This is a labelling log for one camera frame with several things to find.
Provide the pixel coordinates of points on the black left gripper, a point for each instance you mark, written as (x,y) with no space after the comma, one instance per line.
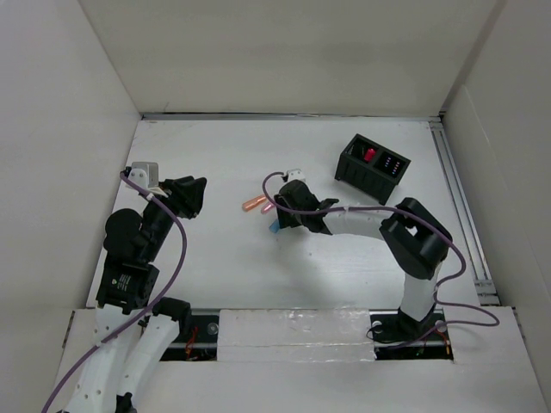
(185,193)

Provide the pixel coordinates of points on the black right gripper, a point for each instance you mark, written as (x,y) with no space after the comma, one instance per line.
(285,219)

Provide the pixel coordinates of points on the pink translucent cap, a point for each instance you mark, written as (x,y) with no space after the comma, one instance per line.
(266,208)

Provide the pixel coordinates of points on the blue translucent cap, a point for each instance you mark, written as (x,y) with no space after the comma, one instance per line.
(275,226)

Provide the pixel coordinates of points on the orange translucent cap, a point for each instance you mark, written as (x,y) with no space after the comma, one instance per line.
(253,203)

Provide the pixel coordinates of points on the pink cap black highlighter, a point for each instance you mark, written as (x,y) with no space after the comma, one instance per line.
(369,155)

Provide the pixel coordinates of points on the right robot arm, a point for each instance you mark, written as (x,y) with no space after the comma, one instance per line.
(416,240)

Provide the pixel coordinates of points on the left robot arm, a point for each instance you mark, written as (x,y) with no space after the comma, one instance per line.
(134,328)

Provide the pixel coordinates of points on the black two-compartment organizer box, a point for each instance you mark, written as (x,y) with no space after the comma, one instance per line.
(378,178)

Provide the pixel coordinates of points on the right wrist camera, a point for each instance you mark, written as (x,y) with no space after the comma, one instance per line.
(295,174)

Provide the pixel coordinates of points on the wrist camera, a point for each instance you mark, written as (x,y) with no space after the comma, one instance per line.
(295,174)
(143,174)

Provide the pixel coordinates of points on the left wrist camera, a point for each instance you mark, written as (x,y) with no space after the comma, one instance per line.
(143,174)

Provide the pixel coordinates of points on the aluminium rail back edge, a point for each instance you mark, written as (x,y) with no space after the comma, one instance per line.
(273,116)

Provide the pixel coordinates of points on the aluminium rail right side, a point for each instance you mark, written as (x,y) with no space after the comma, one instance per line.
(487,293)

